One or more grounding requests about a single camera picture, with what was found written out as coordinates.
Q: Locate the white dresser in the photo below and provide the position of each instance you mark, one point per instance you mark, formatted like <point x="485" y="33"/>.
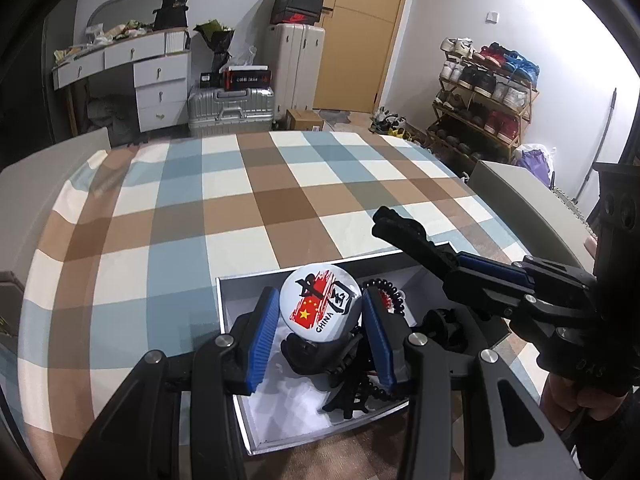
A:
<point x="150" y="75"/>

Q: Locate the silver suitcase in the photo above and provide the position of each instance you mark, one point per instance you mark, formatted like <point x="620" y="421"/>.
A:
<point x="230" y="112"/>

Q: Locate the white plastic bag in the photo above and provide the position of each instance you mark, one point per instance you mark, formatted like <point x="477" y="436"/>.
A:
<point x="246" y="56"/>

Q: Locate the person's right hand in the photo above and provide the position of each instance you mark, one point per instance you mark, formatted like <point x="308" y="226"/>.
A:
<point x="562" y="402"/>

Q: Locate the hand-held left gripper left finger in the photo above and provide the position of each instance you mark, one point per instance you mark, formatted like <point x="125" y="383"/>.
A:
<point x="262" y="340"/>

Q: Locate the purple plastic bag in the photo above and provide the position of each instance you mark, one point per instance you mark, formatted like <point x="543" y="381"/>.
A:
<point x="535" y="162"/>

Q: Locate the pile of floor slippers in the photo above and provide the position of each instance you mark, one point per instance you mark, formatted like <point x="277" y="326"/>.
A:
<point x="392" y="122"/>

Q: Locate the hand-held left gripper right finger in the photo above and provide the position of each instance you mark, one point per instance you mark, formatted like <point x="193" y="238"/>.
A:
<point x="380" y="340"/>

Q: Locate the white light switch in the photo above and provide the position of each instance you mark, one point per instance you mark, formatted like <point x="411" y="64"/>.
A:
<point x="492" y="17"/>

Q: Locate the beige suitcase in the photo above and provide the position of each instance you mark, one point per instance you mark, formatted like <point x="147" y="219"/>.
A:
<point x="295" y="65"/>

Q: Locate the small black box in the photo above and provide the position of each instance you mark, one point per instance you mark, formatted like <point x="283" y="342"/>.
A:
<point x="212" y="80"/>

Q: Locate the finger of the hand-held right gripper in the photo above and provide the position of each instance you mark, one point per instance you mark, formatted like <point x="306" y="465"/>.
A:
<point x="485" y="292"/>
<point x="492" y="264"/>

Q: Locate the white flag print badge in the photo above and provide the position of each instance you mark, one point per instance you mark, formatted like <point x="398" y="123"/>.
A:
<point x="320" y="300"/>

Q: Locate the shoe rack with shoes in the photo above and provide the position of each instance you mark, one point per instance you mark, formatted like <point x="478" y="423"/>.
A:
<point x="492" y="87"/>

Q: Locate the arched mirror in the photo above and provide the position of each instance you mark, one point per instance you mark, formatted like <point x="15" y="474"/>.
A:
<point x="125" y="10"/>

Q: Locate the black red flat box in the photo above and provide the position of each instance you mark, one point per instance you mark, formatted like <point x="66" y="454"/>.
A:
<point x="247" y="78"/>

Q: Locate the black wrapped bouquet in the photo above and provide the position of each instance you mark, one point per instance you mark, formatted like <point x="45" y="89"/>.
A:
<point x="217" y="42"/>

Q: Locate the grey cushion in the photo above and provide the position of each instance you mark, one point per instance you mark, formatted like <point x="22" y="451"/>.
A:
<point x="112" y="120"/>

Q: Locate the long thin stick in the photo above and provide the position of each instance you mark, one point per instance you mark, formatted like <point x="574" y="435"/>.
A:
<point x="602" y="135"/>

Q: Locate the brown cardboard box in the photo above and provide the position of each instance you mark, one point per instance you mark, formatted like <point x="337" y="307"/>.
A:
<point x="305" y="121"/>

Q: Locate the plaid bed sheet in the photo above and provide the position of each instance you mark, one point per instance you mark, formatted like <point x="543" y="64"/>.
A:
<point x="200" y="220"/>

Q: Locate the beige flat board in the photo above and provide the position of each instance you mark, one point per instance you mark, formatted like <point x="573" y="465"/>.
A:
<point x="530" y="205"/>

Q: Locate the red rim round badge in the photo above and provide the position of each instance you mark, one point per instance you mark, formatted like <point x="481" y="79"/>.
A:
<point x="386" y="301"/>

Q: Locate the black hat boxes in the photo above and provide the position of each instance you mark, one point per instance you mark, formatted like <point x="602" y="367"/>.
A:
<point x="172" y="7"/>

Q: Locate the stack of shoe boxes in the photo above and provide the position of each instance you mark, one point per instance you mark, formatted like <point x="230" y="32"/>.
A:
<point x="299" y="0"/>

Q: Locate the person's right forearm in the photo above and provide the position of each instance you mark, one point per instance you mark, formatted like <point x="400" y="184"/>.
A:
<point x="610" y="442"/>

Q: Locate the wooden shoe rack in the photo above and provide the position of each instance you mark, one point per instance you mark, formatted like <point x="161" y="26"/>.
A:
<point x="440" y="110"/>

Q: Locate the wooden door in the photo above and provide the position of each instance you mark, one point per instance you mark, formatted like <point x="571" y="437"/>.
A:
<point x="365" y="35"/>

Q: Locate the silver cardboard box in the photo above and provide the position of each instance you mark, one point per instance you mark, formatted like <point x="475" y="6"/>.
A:
<point x="282" y="410"/>

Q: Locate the black hair claw clip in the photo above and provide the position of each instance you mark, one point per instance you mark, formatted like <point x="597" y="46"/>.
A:
<point x="310" y="355"/>
<point x="350" y="400"/>

